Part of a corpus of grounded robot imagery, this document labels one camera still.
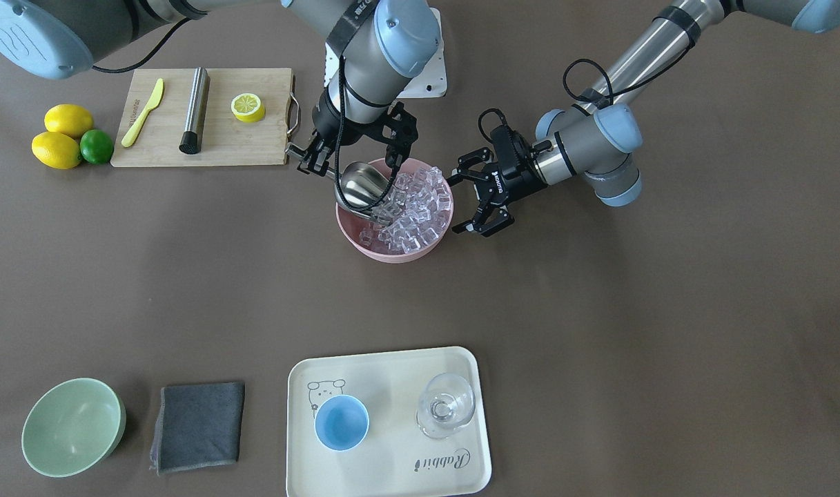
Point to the half lemon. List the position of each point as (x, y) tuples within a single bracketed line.
[(247, 107)]

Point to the light blue plastic cup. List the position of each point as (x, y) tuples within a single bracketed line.
[(341, 423)]

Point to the clear wine glass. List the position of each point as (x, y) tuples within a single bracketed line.
[(446, 405)]

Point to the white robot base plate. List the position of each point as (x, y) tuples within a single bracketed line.
[(430, 76)]

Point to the pile of clear ice cubes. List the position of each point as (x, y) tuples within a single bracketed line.
[(413, 215)]

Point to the green lime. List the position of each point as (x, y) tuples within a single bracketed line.
[(96, 147)]

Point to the yellow lemon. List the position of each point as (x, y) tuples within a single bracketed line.
[(56, 150), (72, 120)]

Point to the green bowl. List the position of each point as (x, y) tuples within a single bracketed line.
[(72, 428)]

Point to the yellow plastic knife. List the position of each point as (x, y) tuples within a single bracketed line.
[(132, 134)]

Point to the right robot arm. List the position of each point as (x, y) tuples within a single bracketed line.
[(46, 41)]

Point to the pink bowl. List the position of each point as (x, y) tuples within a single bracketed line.
[(350, 226)]

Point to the lower yellow lemon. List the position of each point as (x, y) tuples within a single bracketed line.
[(56, 150)]

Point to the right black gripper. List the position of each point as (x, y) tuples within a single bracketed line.
[(359, 132)]

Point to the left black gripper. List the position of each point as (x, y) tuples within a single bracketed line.
[(513, 181)]

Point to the upper yellow lemon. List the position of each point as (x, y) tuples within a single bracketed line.
[(72, 120)]

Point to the folded grey cloth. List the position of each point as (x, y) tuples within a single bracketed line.
[(198, 426)]

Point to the stainless steel ice scoop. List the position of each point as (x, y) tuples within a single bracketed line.
[(359, 188)]

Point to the cream rabbit serving tray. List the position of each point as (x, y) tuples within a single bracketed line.
[(395, 458)]

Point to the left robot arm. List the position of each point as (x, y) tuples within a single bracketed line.
[(594, 139)]

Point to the wooden cutting board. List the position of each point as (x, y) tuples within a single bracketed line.
[(226, 141)]

